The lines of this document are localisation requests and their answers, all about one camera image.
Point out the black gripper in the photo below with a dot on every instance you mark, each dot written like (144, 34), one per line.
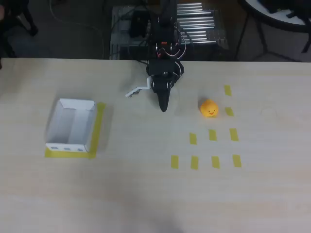
(162, 93)

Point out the yellow rubber duck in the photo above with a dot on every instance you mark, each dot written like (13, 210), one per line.
(209, 108)

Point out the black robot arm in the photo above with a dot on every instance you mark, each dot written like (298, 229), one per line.
(167, 31)

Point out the white cardboard box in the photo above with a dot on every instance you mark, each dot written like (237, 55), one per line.
(70, 121)

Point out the metal roller rack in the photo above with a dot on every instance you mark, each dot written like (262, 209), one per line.
(199, 24)

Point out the round white table black rim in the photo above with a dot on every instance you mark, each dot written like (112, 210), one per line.
(279, 18)

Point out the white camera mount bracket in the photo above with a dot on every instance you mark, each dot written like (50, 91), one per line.
(143, 87)

